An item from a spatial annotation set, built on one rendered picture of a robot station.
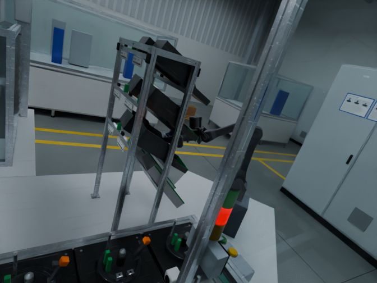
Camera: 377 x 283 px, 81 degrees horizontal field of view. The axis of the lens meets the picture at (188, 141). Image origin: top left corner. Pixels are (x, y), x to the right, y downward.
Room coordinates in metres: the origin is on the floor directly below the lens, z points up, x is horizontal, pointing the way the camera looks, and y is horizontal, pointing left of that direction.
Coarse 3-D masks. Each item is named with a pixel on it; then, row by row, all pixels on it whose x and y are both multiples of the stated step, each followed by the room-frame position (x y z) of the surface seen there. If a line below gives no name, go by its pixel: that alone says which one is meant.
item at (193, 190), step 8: (184, 176) 1.49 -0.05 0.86; (192, 176) 1.53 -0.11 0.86; (200, 176) 1.57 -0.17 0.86; (176, 184) 1.34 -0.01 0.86; (184, 184) 1.37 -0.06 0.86; (192, 184) 1.41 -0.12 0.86; (200, 184) 1.44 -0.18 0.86; (208, 184) 1.48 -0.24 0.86; (184, 192) 1.28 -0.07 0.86; (192, 192) 1.31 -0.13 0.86; (200, 192) 1.34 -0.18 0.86; (208, 192) 1.37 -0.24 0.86; (184, 200) 1.18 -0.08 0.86; (192, 200) 1.21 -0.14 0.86; (200, 200) 1.24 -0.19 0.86; (192, 208) 1.13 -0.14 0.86; (200, 208) 1.16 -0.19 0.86; (200, 216) 1.08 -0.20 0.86
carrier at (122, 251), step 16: (112, 240) 0.63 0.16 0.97; (128, 240) 0.66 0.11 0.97; (80, 256) 0.54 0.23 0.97; (96, 256) 0.55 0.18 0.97; (112, 256) 0.56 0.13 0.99; (128, 256) 0.57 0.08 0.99; (144, 256) 0.61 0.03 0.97; (80, 272) 0.49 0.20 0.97; (96, 272) 0.50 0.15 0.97; (112, 272) 0.50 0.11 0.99; (128, 272) 0.51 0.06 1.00; (144, 272) 0.55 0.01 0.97
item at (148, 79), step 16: (144, 48) 0.76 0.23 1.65; (112, 80) 0.98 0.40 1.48; (144, 80) 0.72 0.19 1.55; (192, 80) 0.82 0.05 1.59; (112, 96) 0.97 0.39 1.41; (144, 96) 0.72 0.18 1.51; (112, 112) 0.98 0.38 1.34; (144, 112) 1.07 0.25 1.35; (176, 128) 0.82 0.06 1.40; (176, 144) 0.83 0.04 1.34; (128, 160) 0.71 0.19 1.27; (96, 176) 0.98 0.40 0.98; (128, 176) 0.72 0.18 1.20; (96, 192) 0.98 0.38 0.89; (128, 192) 1.09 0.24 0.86; (160, 192) 0.82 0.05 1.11; (112, 224) 0.72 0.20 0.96
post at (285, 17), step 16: (288, 0) 0.45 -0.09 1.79; (288, 16) 0.44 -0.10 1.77; (272, 32) 0.46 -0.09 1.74; (288, 32) 0.45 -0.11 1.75; (272, 48) 0.45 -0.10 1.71; (272, 64) 0.44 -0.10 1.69; (256, 80) 0.45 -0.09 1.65; (256, 96) 0.44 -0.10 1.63; (240, 112) 0.46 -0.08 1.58; (240, 128) 0.45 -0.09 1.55; (240, 144) 0.44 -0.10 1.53; (224, 160) 0.46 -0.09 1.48; (224, 176) 0.44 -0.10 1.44; (208, 208) 0.45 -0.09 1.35; (208, 224) 0.44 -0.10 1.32; (192, 240) 0.46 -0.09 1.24; (192, 256) 0.44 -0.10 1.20
